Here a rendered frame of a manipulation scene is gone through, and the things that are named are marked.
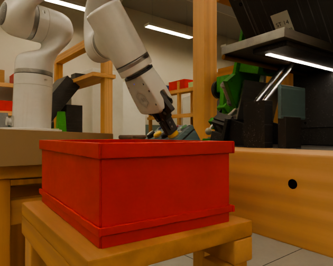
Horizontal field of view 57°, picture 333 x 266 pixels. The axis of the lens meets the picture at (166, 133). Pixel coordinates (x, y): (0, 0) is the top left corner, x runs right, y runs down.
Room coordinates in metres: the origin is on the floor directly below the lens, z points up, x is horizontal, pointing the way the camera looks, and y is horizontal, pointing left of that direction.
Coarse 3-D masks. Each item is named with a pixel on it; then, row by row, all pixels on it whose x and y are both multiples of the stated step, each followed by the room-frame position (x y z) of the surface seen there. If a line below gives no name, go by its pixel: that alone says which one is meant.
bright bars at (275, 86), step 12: (276, 72) 0.78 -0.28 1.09; (288, 72) 0.76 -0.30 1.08; (276, 84) 0.74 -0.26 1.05; (252, 108) 0.72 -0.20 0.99; (264, 108) 0.69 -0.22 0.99; (252, 120) 0.72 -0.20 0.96; (264, 120) 0.69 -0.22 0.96; (252, 132) 0.72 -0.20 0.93; (264, 132) 0.69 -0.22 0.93; (252, 144) 0.72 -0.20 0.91; (264, 144) 0.69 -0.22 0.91
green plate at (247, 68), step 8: (240, 32) 0.88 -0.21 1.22; (240, 40) 0.88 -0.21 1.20; (240, 64) 0.89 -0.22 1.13; (240, 72) 0.91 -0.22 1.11; (248, 72) 0.87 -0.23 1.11; (256, 72) 0.85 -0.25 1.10; (264, 72) 0.86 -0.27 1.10; (272, 72) 0.88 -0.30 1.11; (240, 80) 0.91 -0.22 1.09; (256, 80) 0.95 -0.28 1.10
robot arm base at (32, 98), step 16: (16, 80) 0.97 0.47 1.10; (32, 80) 0.97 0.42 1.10; (48, 80) 1.00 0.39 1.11; (16, 96) 0.97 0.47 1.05; (32, 96) 0.97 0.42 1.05; (48, 96) 1.00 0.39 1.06; (16, 112) 0.97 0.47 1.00; (32, 112) 0.96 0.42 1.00; (48, 112) 1.01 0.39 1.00; (0, 128) 0.95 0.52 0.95; (16, 128) 0.92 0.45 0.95; (32, 128) 0.93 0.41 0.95; (48, 128) 1.01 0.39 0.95
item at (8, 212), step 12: (0, 180) 0.83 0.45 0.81; (0, 192) 0.83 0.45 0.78; (12, 192) 1.08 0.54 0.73; (24, 192) 1.10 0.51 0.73; (36, 192) 1.12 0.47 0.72; (0, 204) 0.83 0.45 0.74; (12, 204) 0.86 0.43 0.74; (0, 216) 0.83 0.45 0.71; (12, 216) 0.86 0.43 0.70; (0, 228) 0.83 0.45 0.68; (0, 240) 0.83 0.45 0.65; (0, 252) 0.83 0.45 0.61; (0, 264) 0.83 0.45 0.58
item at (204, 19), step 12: (204, 0) 1.55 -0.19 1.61; (216, 0) 1.60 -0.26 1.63; (204, 12) 1.55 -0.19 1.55; (216, 12) 1.60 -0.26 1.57; (204, 24) 1.55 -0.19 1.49; (216, 24) 1.60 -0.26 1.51; (204, 36) 1.55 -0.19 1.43; (216, 36) 1.60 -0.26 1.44; (204, 48) 1.55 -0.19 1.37; (216, 48) 1.60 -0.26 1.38; (204, 60) 1.55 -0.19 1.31; (216, 60) 1.60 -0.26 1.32; (204, 72) 1.55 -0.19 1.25; (216, 72) 1.60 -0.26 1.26; (204, 84) 1.55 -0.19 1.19; (288, 84) 1.23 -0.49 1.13; (204, 96) 1.55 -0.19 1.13; (204, 108) 1.55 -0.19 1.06; (216, 108) 1.60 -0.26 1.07; (276, 108) 1.21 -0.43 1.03; (204, 120) 1.55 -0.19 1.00; (276, 120) 1.21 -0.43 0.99; (204, 132) 1.55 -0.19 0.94
